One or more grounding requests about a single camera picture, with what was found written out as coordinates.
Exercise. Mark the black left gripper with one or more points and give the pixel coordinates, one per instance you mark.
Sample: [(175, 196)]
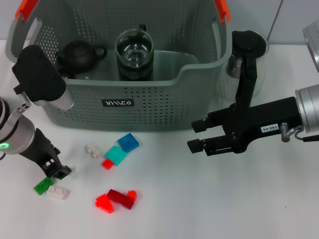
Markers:
[(40, 149)]

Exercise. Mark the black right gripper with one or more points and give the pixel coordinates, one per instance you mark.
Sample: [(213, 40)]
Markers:
[(264, 117)]

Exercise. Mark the grey perforated storage basket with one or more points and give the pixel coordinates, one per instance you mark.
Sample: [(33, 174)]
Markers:
[(159, 104)]

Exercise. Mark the long green toy brick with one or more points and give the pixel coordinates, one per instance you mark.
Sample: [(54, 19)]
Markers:
[(42, 186)]

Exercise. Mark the translucent white toy brick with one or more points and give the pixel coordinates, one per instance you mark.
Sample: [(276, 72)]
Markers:
[(94, 151)]

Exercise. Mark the small red toy brick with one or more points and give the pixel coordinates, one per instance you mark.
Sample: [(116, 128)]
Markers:
[(107, 164)]

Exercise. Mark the bright red toy brick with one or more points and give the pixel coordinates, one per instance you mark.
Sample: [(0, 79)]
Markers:
[(104, 203)]

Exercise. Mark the teal toy brick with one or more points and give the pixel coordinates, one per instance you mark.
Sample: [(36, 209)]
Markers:
[(115, 155)]

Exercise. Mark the dark red toy brick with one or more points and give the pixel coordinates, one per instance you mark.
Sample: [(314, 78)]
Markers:
[(119, 197)]

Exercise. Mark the blue toy brick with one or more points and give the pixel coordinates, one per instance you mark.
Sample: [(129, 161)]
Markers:
[(127, 142)]

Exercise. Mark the small orange-red toy brick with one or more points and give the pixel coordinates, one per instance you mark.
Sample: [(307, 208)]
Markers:
[(132, 195)]

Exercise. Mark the black teapot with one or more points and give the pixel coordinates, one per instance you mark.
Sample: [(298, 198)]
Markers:
[(77, 56)]

